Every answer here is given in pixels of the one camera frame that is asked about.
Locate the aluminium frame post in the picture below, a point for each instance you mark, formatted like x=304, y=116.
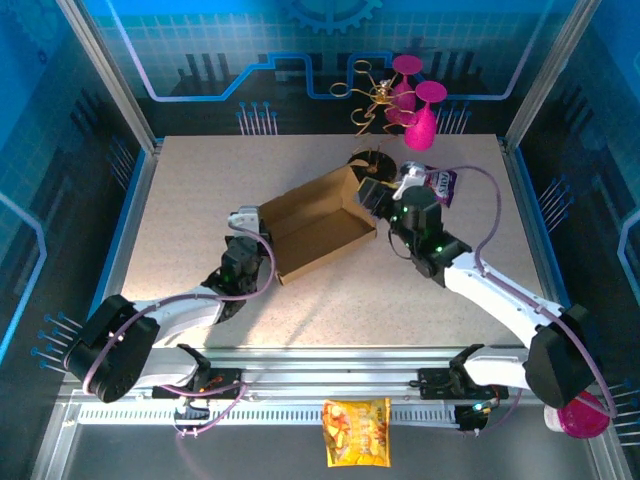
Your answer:
x=115, y=80
x=550, y=75

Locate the purple snack packet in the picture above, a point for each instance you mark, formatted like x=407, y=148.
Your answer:
x=445, y=185

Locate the pink wine glass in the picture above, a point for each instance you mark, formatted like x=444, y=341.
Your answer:
x=402, y=105
x=420, y=130

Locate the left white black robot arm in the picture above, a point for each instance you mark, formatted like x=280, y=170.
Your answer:
x=185, y=310

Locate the white cup with pink lid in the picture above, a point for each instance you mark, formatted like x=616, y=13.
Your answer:
x=582, y=422

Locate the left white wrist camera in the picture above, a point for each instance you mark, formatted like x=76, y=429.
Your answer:
x=245, y=217

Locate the yellow chips bag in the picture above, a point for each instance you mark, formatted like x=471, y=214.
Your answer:
x=357, y=432

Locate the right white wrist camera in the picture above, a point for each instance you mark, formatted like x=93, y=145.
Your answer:
x=410, y=177

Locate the aluminium front frame rail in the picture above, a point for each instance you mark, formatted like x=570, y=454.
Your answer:
x=330, y=375

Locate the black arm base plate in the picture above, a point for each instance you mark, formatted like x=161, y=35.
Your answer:
x=435, y=382
x=225, y=382

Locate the brown cardboard paper box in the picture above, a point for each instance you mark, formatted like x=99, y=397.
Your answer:
x=315, y=230

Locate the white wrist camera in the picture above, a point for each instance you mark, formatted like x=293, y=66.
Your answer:
x=410, y=177
x=245, y=217

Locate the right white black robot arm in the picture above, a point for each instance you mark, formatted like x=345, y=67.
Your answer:
x=490, y=290

